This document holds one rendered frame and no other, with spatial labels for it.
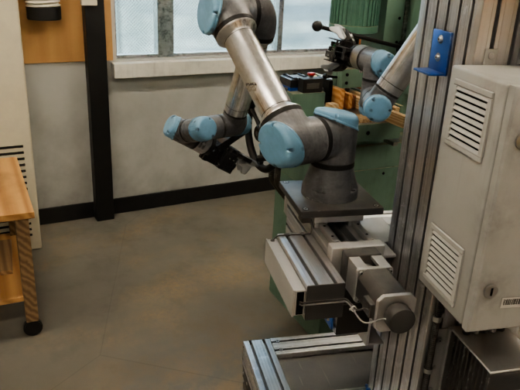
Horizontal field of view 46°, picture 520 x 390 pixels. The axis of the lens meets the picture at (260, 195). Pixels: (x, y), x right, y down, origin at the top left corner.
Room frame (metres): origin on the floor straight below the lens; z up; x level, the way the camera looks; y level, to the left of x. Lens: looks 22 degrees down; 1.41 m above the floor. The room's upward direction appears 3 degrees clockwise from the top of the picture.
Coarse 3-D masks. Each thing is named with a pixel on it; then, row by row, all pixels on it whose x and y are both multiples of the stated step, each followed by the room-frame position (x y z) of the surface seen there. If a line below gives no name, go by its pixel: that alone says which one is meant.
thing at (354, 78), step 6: (336, 72) 2.24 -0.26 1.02; (342, 72) 2.21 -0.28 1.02; (348, 72) 2.22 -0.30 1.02; (354, 72) 2.23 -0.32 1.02; (336, 78) 2.24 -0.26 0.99; (342, 78) 2.21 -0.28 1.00; (348, 78) 2.22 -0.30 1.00; (354, 78) 2.23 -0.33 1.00; (360, 78) 2.24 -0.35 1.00; (336, 84) 2.24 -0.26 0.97; (342, 84) 2.21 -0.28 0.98; (348, 84) 2.22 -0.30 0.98; (354, 84) 2.23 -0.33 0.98; (360, 84) 2.24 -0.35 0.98; (348, 90) 2.25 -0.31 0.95
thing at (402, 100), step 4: (412, 0) 2.26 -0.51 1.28; (412, 4) 2.26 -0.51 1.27; (412, 8) 2.25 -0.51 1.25; (412, 12) 2.25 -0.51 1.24; (408, 16) 2.27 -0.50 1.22; (408, 20) 2.27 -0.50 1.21; (408, 24) 2.27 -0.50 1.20; (408, 28) 2.26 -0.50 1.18; (408, 32) 2.26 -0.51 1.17; (408, 36) 2.26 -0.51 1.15; (400, 96) 2.26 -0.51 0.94; (404, 96) 2.24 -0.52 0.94; (400, 100) 2.25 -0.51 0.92; (404, 100) 2.24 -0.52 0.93; (404, 104) 2.24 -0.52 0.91; (404, 108) 2.24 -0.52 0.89; (404, 112) 2.24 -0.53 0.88
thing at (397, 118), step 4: (356, 96) 2.20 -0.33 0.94; (356, 100) 2.18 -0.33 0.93; (356, 104) 2.18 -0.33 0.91; (392, 112) 1.98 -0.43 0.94; (396, 112) 1.98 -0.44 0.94; (392, 116) 1.98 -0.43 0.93; (396, 116) 1.96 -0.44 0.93; (400, 116) 1.95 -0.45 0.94; (404, 116) 1.93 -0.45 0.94; (388, 120) 2.00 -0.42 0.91; (392, 120) 1.98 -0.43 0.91; (396, 120) 1.96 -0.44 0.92; (400, 120) 1.94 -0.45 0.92; (404, 120) 1.93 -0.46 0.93; (392, 124) 1.98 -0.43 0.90; (396, 124) 1.96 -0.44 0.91; (400, 124) 1.94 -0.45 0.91
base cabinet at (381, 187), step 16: (288, 176) 2.28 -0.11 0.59; (304, 176) 2.17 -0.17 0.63; (368, 176) 2.05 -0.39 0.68; (384, 176) 2.08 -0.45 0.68; (368, 192) 2.06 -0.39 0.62; (384, 192) 2.09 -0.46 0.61; (384, 208) 2.09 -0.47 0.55; (272, 288) 2.35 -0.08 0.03; (304, 320) 2.09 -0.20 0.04; (320, 320) 1.99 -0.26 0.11
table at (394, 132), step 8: (352, 112) 2.11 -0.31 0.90; (360, 128) 1.95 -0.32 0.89; (368, 128) 1.96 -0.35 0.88; (376, 128) 1.98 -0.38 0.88; (384, 128) 1.99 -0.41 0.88; (392, 128) 2.01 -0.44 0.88; (400, 128) 2.02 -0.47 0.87; (360, 136) 1.95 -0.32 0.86; (368, 136) 1.97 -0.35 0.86; (376, 136) 1.98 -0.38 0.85; (384, 136) 1.99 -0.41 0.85; (392, 136) 2.01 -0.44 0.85
